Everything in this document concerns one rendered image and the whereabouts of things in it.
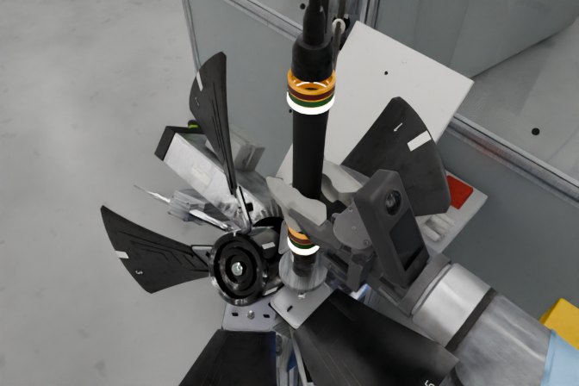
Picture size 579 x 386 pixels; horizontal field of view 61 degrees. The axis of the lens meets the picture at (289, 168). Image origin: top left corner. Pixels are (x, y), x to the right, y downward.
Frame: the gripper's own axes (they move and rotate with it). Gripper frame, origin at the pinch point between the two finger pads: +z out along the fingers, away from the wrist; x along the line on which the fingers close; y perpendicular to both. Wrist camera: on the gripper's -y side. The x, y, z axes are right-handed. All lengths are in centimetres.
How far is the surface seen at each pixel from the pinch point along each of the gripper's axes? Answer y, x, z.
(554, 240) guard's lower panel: 67, 70, -29
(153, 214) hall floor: 149, 23, 110
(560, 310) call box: 41, 34, -35
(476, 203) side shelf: 62, 63, -9
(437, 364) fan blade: 29.7, 5.9, -24.7
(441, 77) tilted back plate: 13.6, 42.1, 2.7
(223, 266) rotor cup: 27.2, -6.1, 8.7
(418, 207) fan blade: 8.2, 11.8, -11.8
